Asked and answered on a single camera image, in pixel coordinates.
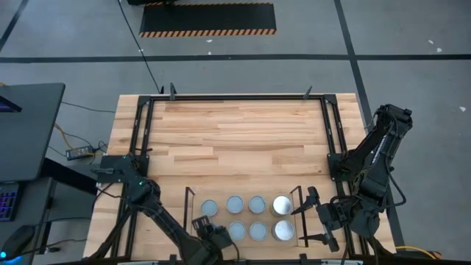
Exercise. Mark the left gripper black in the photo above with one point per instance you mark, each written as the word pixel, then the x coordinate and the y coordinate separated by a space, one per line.
pixel 220 235

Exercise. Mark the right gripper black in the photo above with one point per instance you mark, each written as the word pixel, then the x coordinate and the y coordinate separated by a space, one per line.
pixel 333 215

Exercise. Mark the yellow pink-dotted can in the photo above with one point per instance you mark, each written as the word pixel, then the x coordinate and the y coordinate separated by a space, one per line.
pixel 209 208

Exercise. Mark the large blue yellow corn can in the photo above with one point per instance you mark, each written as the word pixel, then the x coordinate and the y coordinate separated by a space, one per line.
pixel 282 205
pixel 283 230

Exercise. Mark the red white swirl can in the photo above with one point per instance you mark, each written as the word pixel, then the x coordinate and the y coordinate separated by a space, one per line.
pixel 258 231
pixel 234 204

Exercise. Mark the green can orange fruit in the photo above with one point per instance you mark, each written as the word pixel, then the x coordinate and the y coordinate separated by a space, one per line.
pixel 257 204

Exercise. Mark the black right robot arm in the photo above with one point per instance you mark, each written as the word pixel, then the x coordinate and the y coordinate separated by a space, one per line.
pixel 382 147

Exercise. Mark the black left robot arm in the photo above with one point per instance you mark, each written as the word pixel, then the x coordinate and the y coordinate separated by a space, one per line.
pixel 165 221

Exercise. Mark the black power adapter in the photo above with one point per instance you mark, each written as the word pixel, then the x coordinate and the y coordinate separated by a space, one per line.
pixel 79 152

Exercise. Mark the black computer mouse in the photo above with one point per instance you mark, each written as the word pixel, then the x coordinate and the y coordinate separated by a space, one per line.
pixel 16 241

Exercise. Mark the black desk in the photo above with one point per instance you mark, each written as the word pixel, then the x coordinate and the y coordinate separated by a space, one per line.
pixel 29 140

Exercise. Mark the backlit keyboard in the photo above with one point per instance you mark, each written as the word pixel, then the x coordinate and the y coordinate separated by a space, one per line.
pixel 8 202

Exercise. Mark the black hazard-striped floor mat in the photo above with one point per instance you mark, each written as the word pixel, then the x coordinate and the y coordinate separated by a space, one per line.
pixel 206 16

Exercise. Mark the dark laptop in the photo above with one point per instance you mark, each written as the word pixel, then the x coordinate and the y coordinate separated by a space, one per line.
pixel 7 105

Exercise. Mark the black frame post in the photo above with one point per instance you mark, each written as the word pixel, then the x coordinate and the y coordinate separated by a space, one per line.
pixel 303 259
pixel 172 259

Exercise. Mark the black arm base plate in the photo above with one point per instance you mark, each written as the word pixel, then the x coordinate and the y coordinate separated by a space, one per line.
pixel 114 167
pixel 335 165

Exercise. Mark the black aluminium table frame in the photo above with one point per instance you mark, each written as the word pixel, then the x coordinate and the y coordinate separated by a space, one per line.
pixel 235 98

